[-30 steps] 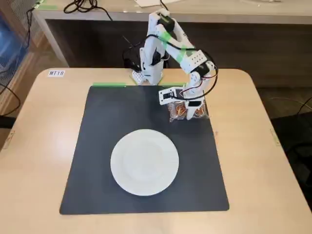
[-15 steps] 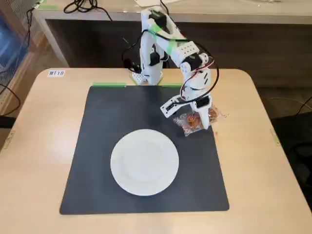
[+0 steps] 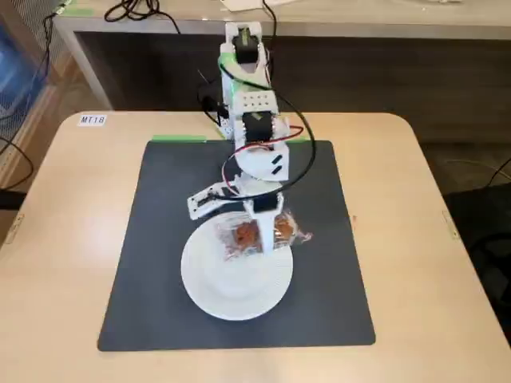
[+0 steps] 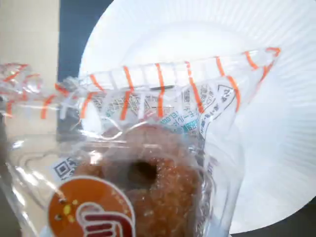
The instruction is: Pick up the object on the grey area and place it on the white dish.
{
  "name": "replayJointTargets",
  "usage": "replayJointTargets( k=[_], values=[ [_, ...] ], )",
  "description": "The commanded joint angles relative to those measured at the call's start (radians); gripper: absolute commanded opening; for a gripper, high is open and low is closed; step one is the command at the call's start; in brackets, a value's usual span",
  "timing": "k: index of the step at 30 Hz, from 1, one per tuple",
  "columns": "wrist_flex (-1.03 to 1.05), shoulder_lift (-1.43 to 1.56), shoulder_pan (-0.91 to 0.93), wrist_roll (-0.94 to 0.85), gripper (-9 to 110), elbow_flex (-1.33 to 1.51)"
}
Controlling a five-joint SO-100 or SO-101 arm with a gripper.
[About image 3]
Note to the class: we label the green tape on desk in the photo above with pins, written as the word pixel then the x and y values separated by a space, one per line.
pixel 80 11

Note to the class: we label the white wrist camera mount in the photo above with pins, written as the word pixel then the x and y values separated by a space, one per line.
pixel 203 203

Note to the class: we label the white round dish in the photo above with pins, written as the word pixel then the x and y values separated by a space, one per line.
pixel 237 283

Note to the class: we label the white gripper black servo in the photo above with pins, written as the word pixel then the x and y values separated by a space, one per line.
pixel 263 206

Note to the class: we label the dark grey mat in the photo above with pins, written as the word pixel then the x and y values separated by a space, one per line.
pixel 159 279

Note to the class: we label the long green tape strip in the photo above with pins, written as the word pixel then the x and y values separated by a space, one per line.
pixel 179 138

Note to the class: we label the white MT18 label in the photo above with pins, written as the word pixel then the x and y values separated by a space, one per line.
pixel 92 120

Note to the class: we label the white paper sheet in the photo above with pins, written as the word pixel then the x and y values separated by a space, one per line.
pixel 239 4

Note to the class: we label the metal table latch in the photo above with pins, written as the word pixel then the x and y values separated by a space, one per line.
pixel 451 225
pixel 17 224

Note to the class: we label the blue plastic container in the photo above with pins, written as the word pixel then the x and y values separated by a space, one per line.
pixel 18 68

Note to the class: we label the brown pastry pack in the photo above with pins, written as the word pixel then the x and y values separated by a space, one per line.
pixel 243 235

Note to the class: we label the short green tape strip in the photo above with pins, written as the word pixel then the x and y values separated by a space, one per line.
pixel 300 139

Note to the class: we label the beige background desk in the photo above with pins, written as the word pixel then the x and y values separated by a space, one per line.
pixel 359 24

